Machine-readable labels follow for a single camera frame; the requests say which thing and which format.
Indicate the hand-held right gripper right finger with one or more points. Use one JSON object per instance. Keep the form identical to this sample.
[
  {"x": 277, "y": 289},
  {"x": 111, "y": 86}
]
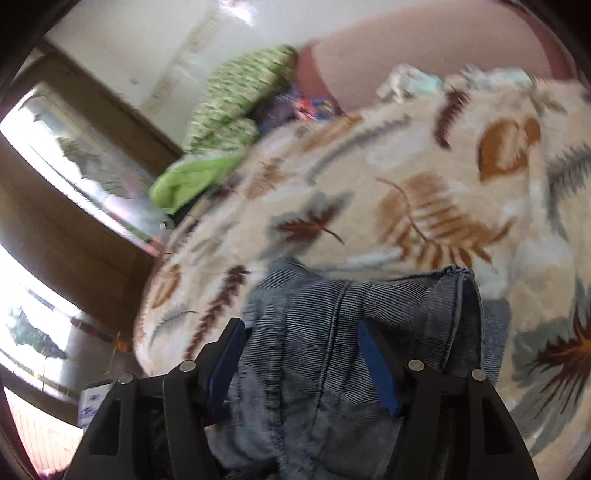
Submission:
[{"x": 376, "y": 364}]

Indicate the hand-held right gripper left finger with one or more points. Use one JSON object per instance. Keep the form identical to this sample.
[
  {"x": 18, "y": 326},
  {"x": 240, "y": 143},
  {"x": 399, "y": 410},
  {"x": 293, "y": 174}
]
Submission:
[{"x": 226, "y": 369}]

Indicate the grey-blue denim pants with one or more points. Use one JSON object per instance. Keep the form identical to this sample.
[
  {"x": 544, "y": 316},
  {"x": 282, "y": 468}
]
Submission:
[{"x": 314, "y": 323}]

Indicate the white box with blue print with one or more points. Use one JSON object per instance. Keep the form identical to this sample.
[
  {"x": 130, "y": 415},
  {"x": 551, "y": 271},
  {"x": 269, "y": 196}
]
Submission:
[{"x": 94, "y": 406}]

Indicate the side window panel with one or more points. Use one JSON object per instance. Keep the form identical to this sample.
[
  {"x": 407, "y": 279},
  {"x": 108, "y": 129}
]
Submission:
[{"x": 32, "y": 323}]

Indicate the leaf print blanket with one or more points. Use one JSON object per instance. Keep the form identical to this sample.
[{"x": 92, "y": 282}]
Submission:
[{"x": 369, "y": 161}]

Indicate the wooden door with stained glass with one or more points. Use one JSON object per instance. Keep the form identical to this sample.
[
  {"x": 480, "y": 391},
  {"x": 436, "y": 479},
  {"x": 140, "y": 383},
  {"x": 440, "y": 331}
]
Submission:
[{"x": 69, "y": 217}]

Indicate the small colourful packet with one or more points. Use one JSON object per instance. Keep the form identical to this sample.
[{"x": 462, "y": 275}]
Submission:
[{"x": 327, "y": 106}]

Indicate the purple cloth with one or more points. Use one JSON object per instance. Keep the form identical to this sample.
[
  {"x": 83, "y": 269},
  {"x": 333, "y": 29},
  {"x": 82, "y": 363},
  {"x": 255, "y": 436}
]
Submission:
[{"x": 277, "y": 110}]

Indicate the small red box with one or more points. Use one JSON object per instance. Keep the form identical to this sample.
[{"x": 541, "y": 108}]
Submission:
[{"x": 305, "y": 108}]

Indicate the green patterned blanket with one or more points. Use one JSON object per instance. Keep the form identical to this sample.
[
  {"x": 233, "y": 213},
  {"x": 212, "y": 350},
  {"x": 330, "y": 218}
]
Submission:
[{"x": 231, "y": 92}]

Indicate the white glove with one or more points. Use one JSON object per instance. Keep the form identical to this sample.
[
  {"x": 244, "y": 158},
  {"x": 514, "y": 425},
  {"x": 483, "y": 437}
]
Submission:
[{"x": 397, "y": 83}]

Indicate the pale teal packet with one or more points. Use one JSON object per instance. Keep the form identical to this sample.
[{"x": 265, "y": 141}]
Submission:
[{"x": 429, "y": 83}]

